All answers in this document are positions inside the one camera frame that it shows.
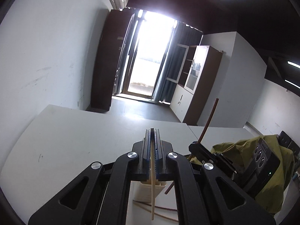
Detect dark brown wooden chopstick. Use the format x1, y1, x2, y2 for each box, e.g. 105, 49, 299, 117
165, 98, 219, 194

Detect glass balcony door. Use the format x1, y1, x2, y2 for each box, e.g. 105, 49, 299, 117
122, 11, 177, 99

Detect dark brown tall cabinet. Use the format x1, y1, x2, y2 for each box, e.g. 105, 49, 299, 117
91, 10, 134, 111

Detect olive green jacket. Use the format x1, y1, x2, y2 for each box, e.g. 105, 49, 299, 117
192, 135, 295, 215

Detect brown white glass cabinet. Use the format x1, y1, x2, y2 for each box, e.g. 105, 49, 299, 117
170, 45, 223, 125

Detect cream plastic utensil holder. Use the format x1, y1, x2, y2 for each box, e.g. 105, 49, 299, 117
133, 180, 167, 203

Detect light bamboo chopstick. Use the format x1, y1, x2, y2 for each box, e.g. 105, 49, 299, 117
151, 142, 156, 221

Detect dark blue curtain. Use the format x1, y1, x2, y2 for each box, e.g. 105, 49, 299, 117
153, 22, 203, 103

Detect black chair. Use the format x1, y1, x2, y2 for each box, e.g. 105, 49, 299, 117
279, 130, 299, 155

